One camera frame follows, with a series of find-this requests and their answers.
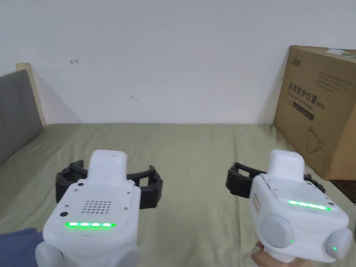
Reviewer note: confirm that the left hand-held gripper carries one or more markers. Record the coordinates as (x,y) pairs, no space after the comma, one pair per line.
(91,200)

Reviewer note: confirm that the grey padded headboard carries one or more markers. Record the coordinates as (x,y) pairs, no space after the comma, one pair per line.
(16,111)

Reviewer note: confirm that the blue garment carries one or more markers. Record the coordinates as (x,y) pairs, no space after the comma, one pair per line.
(19,247)

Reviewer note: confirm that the brown cardboard carton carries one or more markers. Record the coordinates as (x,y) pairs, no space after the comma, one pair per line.
(314,111)

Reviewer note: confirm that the person's right hand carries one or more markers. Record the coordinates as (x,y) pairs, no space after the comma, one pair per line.
(260,257)

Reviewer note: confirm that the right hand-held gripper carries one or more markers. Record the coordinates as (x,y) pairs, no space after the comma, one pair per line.
(292,194)

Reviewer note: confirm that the bed with pale green sheet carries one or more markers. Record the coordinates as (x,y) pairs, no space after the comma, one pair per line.
(192,155)

